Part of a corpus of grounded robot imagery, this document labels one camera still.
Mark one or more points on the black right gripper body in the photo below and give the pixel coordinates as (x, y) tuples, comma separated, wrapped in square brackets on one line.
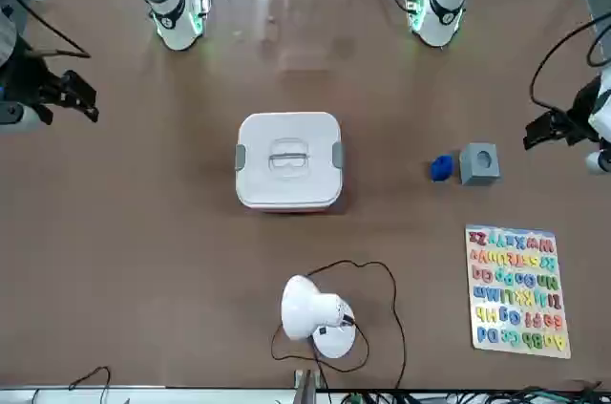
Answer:
[(26, 79)]

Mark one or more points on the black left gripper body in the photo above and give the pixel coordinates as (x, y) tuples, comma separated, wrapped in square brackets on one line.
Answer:
[(582, 112)]

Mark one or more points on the grey block with round hole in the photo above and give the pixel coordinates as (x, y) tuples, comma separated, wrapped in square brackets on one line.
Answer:
[(477, 175)]

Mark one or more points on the blue toy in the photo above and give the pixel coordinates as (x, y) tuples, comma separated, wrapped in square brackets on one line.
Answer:
[(441, 169)]

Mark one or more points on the white bin lid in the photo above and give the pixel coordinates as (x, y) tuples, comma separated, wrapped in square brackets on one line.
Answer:
[(267, 184)]

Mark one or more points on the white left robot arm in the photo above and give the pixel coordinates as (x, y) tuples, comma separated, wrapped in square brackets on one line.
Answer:
[(441, 27)]

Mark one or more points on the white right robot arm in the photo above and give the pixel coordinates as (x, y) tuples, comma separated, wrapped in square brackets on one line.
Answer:
[(174, 27)]

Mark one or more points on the pink plastic bin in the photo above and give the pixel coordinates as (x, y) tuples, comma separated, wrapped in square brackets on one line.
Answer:
[(291, 210)]

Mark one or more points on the colourful alphabet puzzle board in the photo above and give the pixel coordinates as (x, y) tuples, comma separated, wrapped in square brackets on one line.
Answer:
[(518, 294)]

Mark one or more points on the white desk lamp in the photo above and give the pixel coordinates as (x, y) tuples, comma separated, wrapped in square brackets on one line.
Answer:
[(301, 308)]

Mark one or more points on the aluminium frame post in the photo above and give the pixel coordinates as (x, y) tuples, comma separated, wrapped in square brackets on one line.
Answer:
[(305, 387)]

